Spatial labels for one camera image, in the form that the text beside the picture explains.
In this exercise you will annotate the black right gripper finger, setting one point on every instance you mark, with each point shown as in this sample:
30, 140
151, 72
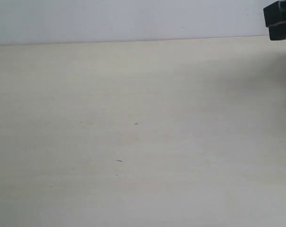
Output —
277, 32
275, 13

